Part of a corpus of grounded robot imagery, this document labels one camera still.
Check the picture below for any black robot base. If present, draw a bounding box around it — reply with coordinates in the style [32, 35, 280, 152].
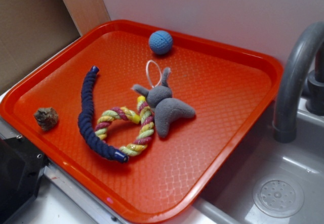
[1, 135, 47, 223]

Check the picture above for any blue dimpled ball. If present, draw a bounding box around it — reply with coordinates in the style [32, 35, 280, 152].
[148, 30, 174, 55]

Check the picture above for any grey plush toy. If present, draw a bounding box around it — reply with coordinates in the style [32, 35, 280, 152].
[132, 60, 195, 139]

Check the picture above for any orange plastic tray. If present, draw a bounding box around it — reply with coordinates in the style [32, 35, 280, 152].
[1, 20, 283, 223]

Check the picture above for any brown rock-like lump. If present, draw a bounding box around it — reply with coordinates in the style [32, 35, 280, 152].
[33, 107, 59, 131]

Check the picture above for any grey toy faucet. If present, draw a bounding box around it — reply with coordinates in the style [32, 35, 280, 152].
[272, 21, 323, 143]

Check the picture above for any grey toy sink basin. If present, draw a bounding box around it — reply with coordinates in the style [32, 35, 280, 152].
[194, 106, 323, 223]

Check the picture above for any brown cardboard panel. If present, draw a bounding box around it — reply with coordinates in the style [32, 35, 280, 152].
[1, 0, 110, 93]

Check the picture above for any multicolour twisted rope toy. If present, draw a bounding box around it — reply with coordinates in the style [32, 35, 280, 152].
[95, 96, 155, 157]

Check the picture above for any navy blue braided rope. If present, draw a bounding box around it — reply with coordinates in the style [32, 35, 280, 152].
[77, 66, 129, 164]

